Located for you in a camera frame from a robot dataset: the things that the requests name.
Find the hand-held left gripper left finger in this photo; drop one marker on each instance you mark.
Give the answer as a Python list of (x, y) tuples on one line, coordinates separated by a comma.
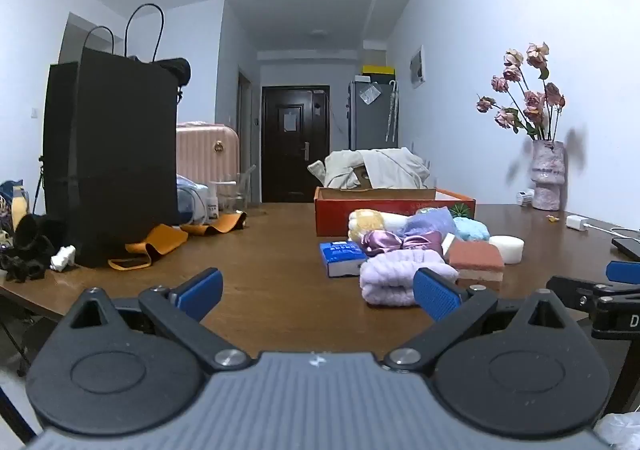
[(202, 292)]

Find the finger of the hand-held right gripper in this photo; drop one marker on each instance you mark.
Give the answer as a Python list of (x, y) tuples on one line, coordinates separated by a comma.
[(622, 271), (570, 287)]

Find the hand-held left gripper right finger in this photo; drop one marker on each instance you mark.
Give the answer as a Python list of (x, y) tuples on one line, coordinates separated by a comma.
[(435, 297)]

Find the lavender fluffy towel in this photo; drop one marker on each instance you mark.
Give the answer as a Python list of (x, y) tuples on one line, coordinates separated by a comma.
[(390, 280)]

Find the brown sponge block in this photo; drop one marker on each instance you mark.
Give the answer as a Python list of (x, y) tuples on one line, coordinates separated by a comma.
[(477, 260)]

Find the purple satin scrunchie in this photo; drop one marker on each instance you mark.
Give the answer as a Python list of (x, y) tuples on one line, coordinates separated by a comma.
[(395, 244)]

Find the white round sponge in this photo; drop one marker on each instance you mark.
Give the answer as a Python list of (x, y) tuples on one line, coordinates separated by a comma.
[(506, 249)]

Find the lavender knit cloth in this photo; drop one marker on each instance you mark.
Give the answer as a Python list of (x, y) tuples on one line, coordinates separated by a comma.
[(435, 220)]

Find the light blue fluffy cloth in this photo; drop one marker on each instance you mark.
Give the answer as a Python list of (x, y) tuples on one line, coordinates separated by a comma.
[(472, 229)]

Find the orange cardboard box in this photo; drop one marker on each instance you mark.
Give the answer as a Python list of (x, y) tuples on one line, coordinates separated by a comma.
[(390, 217)]

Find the blue tissue pack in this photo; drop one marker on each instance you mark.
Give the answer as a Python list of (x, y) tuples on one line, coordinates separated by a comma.
[(342, 257)]

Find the yellow plush toy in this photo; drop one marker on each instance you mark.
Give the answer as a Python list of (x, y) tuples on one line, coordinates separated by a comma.
[(365, 222)]

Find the black phone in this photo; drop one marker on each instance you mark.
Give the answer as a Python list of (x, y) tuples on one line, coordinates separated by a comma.
[(627, 247)]

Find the white charger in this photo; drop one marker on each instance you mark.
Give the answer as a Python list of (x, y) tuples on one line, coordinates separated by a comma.
[(577, 223)]

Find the white spray bottle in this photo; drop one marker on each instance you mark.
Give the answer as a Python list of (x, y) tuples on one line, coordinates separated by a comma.
[(213, 205)]

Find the glass cup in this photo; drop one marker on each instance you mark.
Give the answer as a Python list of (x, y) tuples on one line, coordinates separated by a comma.
[(235, 195)]

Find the white plastic bag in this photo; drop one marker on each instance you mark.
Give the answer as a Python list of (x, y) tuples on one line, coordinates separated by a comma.
[(620, 432)]

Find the pink textured vase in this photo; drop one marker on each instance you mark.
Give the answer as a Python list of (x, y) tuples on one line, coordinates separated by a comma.
[(548, 174)]

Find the beige jacket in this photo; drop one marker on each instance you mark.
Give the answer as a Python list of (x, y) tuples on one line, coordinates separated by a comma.
[(390, 167)]

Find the brown cardboard box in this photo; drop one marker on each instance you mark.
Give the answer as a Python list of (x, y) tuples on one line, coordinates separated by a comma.
[(361, 178)]

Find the pink suitcase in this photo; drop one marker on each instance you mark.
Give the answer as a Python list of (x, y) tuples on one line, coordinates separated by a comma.
[(205, 149)]

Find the white crumpled object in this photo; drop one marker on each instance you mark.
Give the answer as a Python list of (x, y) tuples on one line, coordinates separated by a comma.
[(62, 257)]

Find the grey interior door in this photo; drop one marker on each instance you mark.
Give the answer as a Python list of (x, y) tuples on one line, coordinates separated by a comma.
[(245, 139)]

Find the dark entrance door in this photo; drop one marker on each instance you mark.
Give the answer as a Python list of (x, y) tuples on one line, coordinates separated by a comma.
[(295, 154)]

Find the black paper bag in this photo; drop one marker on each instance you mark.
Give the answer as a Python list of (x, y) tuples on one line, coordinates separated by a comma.
[(110, 154)]

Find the black cloth pile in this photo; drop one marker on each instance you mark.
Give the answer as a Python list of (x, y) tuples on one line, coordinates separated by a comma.
[(30, 250)]

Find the grey refrigerator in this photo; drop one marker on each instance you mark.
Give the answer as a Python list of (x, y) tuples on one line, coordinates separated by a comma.
[(370, 124)]

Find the white door notice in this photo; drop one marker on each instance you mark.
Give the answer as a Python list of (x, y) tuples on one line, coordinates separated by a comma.
[(290, 122)]

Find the white folded umbrella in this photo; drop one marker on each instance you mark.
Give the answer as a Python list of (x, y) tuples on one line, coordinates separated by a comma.
[(392, 109)]

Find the black tripod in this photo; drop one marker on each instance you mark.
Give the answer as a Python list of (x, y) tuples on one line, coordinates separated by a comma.
[(39, 185)]

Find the hanging clear plastic bag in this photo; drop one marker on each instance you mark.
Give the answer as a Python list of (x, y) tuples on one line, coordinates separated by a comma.
[(370, 93)]

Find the blue cloth bag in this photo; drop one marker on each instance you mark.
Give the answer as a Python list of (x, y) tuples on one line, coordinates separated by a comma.
[(10, 190)]

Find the black pouch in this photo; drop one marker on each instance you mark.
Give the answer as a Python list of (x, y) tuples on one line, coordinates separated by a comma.
[(175, 68)]

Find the yellow box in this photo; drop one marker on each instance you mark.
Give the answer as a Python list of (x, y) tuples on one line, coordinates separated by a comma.
[(377, 69)]

